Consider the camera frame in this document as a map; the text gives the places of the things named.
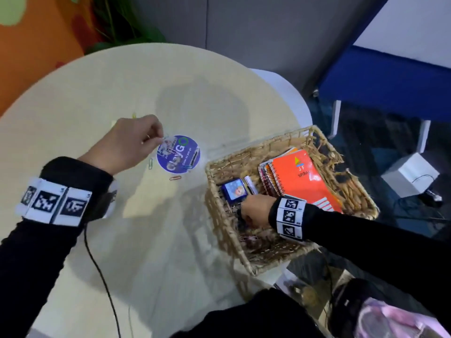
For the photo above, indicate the person's left hand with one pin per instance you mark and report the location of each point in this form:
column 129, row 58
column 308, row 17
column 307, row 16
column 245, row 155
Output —
column 119, row 146

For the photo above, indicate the person's right hand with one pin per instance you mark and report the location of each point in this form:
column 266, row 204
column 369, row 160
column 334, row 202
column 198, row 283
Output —
column 259, row 209

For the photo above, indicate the person's right fingers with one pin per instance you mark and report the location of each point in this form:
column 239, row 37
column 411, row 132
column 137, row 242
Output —
column 247, row 215

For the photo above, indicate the person's left thumb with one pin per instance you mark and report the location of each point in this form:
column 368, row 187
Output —
column 154, row 144

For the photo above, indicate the person's right forearm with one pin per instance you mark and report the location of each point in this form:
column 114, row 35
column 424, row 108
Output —
column 370, row 242

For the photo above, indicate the person's left forearm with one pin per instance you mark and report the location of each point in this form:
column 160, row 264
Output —
column 38, row 249

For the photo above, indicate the pink paper clips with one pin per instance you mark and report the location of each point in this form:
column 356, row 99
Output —
column 249, row 238

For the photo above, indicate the round purple sticker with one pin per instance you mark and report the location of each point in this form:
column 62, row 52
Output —
column 179, row 156

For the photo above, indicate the small blue box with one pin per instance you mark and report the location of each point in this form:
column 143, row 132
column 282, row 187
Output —
column 234, row 190

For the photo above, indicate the small white box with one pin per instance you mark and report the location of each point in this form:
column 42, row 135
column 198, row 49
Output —
column 251, row 185

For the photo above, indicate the orange paper clip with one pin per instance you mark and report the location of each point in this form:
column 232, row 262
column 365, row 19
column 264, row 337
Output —
column 175, row 178

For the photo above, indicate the white marker wristband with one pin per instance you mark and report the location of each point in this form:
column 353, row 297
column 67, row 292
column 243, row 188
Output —
column 290, row 218
column 53, row 202

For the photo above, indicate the orange spiral notebook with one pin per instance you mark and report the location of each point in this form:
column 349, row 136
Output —
column 303, row 177

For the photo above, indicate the woven wicker basket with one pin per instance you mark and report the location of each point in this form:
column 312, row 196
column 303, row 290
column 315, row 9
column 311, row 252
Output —
column 327, row 161

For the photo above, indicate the person's black clothing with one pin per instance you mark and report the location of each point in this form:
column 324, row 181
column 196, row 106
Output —
column 253, row 318

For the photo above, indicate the green plant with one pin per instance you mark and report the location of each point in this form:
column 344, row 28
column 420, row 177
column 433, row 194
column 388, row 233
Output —
column 123, row 28

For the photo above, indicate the white chair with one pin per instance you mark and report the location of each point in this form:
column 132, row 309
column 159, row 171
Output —
column 285, row 94

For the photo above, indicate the black bag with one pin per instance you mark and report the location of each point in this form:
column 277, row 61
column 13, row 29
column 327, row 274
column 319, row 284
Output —
column 352, row 302

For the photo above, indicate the white cardboard box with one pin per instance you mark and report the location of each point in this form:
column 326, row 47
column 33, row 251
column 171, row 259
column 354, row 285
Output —
column 408, row 175

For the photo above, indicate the black power adapter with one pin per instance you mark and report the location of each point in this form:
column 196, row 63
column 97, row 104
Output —
column 430, row 198

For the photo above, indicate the pink cloth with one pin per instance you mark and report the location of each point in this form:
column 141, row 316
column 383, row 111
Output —
column 398, row 322

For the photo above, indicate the blue bench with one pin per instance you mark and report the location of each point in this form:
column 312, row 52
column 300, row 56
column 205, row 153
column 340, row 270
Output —
column 380, row 80

